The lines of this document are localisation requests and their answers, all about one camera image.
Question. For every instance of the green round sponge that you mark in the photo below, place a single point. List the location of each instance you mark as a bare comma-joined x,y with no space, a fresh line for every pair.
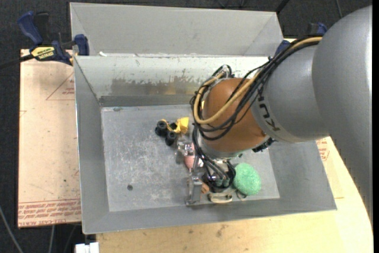
247,179

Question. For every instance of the grey metal bin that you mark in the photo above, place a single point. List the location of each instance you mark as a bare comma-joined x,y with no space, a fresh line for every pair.
142,157

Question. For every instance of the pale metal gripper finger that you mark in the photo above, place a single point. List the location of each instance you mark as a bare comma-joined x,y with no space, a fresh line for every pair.
195,190
184,151

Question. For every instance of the yellow toy vehicle, black wheels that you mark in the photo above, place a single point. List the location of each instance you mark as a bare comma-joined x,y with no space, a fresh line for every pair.
174,126

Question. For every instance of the pink toy food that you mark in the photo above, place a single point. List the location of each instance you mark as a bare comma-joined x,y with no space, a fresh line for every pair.
189,160

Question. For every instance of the brown cardboard board, red print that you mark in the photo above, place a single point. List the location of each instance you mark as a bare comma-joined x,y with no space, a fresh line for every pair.
47,139

